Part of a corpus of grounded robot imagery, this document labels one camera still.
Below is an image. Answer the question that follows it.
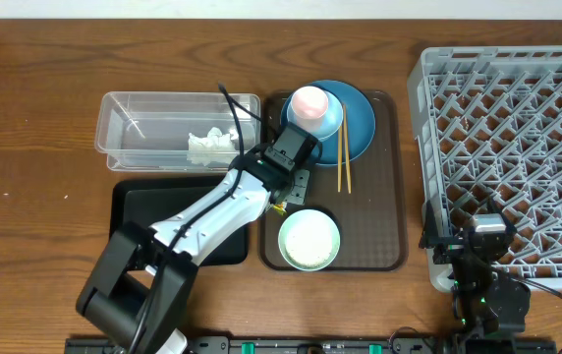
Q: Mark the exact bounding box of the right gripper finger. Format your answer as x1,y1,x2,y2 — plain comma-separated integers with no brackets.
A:
486,198,515,229
419,202,444,249

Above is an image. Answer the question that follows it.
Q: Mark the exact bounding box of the white tissue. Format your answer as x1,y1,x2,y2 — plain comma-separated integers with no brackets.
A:
187,127,239,166

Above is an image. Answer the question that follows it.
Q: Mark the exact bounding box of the black plastic tray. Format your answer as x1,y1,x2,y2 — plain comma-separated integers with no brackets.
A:
109,176,249,266

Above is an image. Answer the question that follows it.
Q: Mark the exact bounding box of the brown serving tray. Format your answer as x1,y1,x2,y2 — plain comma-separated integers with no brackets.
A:
287,90,408,271

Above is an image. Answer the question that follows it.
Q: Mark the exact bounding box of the pink cup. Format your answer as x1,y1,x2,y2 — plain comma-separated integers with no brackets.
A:
288,86,329,132

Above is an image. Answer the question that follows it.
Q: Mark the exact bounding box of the green snack wrapper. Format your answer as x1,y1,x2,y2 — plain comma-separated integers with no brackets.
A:
272,203,287,215

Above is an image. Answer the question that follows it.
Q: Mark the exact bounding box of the mint green bowl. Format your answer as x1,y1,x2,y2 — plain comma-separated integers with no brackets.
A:
277,208,342,272

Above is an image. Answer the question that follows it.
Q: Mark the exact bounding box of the light blue bowl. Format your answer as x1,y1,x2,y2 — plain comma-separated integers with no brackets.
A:
286,89,343,142

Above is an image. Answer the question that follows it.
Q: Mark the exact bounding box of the wooden chopstick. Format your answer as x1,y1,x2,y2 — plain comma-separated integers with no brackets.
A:
341,104,352,194
337,125,343,193

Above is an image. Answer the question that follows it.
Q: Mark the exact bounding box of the clear plastic waste bin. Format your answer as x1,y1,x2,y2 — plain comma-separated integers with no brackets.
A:
94,91,261,173

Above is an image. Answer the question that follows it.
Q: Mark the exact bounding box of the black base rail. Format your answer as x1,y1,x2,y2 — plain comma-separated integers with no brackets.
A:
63,335,557,354

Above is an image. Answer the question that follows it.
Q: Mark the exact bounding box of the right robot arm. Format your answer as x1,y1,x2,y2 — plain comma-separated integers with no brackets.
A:
419,201,531,353

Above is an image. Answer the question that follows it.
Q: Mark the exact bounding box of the dark blue plate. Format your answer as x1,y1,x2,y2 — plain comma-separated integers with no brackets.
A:
280,80,375,166

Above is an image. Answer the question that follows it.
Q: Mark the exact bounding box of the grey dishwasher rack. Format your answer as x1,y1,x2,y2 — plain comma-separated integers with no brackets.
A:
407,46,562,290

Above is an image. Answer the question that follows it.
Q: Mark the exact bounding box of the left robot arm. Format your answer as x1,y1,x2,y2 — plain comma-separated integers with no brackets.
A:
76,124,322,353

